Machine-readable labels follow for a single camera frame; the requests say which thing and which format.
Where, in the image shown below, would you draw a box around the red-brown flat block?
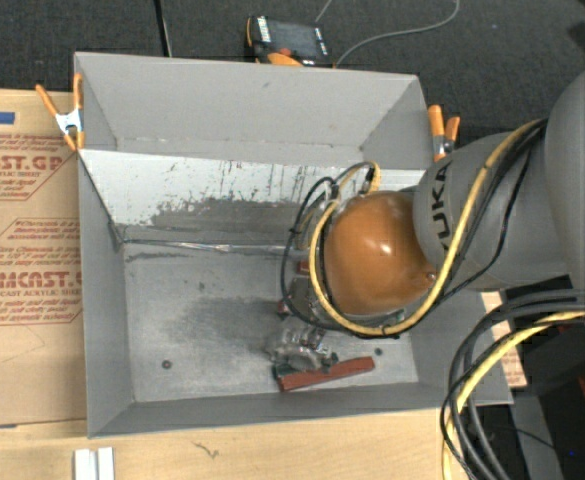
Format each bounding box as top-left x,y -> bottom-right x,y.
275,356 -> 377,394

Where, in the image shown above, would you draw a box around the grey metal bin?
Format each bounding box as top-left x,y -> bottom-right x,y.
73,51 -> 515,440

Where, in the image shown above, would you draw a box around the brown cardboard board red print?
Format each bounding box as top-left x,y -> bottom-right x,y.
0,86 -> 529,431

